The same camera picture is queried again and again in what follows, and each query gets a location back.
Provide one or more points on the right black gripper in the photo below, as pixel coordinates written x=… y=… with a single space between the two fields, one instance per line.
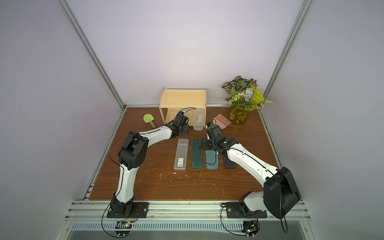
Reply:
x=205 y=144

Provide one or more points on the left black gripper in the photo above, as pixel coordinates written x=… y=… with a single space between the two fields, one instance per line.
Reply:
x=186 y=128

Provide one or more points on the light teal pencil case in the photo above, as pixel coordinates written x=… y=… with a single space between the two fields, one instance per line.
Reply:
x=212 y=161

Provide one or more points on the dark grey pencil case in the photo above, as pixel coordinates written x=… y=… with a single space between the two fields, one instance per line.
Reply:
x=228 y=164

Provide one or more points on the dark green pencil case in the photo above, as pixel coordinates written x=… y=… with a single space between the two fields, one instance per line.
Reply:
x=196 y=155

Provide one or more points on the clear pencil case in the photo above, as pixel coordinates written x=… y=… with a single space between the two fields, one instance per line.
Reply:
x=199 y=118
x=181 y=154

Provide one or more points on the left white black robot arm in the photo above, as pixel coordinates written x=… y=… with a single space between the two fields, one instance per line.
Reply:
x=132 y=154

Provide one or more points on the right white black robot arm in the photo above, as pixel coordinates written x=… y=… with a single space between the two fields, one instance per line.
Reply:
x=280 y=191

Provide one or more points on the wooden two-tier shelf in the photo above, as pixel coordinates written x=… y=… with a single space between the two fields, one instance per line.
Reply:
x=174 y=100

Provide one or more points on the pink hand brush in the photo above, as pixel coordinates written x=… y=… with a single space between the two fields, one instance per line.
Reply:
x=222 y=121

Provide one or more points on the artificial plant in glass vase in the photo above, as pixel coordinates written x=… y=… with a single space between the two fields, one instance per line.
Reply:
x=244 y=97

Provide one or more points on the right small circuit board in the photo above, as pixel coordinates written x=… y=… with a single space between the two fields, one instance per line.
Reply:
x=251 y=228

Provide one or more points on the small circuit board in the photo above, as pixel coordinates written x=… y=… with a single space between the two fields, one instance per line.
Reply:
x=123 y=228
x=251 y=228

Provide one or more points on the left small circuit board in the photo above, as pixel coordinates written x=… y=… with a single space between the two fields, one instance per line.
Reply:
x=123 y=228

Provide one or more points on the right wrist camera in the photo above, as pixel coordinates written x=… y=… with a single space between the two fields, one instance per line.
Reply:
x=210 y=123

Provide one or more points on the green shovel wooden handle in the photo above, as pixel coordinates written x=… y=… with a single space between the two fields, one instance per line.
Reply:
x=149 y=119

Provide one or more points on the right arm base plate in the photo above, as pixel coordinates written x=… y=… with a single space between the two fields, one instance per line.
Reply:
x=236 y=210

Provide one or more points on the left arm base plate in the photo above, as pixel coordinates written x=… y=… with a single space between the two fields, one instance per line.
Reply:
x=128 y=210

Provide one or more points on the aluminium front rail frame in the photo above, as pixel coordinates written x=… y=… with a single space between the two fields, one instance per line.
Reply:
x=182 y=220

